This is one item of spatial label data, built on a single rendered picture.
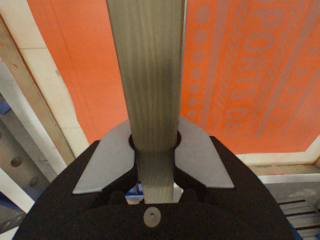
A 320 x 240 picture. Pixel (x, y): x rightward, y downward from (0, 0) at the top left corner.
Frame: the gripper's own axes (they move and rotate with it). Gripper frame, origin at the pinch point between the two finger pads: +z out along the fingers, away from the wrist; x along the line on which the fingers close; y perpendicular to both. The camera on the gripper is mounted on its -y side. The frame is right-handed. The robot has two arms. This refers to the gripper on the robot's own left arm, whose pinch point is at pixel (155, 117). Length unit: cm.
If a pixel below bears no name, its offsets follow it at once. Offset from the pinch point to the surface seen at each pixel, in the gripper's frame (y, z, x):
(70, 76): -2.4, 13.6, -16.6
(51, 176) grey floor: 153, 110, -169
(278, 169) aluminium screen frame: 25.2, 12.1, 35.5
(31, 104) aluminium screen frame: 1.7, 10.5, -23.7
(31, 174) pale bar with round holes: 18.4, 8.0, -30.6
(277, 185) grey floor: 200, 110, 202
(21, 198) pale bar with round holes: 23.0, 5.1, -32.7
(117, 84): -0.7, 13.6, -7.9
